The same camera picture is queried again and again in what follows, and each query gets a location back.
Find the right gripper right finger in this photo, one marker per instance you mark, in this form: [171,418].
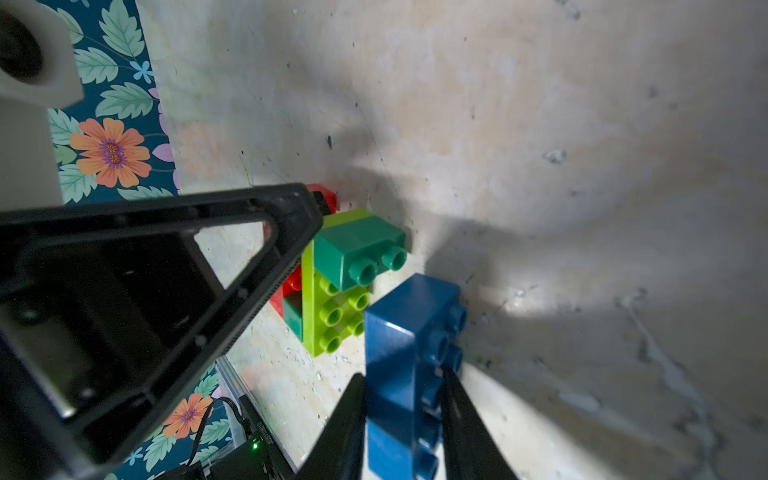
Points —
[469,450]

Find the blue lego brick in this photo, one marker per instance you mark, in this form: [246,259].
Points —
[410,342]

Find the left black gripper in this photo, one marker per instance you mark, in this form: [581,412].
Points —
[112,312]

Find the red lego brick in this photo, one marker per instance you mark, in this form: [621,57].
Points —
[328,204]

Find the small dark green lego brick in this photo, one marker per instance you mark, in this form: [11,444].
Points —
[353,254]

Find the lime green lego brick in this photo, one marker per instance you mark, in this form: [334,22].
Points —
[329,316]

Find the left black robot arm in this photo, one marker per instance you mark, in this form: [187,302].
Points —
[186,428]

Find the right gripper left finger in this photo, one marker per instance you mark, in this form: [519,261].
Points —
[338,452]

